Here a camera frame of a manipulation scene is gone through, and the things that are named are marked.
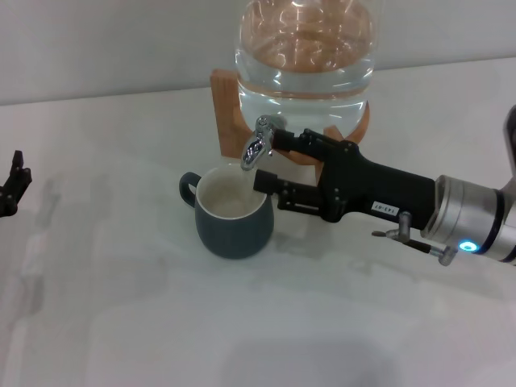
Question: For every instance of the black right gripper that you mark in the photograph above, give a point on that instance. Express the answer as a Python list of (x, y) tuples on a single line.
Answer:
[(363, 185)]

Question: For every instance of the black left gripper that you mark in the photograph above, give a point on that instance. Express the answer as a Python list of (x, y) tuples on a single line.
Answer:
[(5, 207)]

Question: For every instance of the chrome faucet tap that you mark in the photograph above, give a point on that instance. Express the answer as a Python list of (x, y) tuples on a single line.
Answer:
[(254, 151)]

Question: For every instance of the dark grey ceramic cup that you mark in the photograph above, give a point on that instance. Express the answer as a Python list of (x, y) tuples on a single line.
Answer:
[(234, 238)]

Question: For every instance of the glass water dispenser jar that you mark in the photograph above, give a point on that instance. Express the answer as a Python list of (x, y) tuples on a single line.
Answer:
[(306, 92)]

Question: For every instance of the wooden dispenser stand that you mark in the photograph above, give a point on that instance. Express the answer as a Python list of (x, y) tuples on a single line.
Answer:
[(225, 117)]

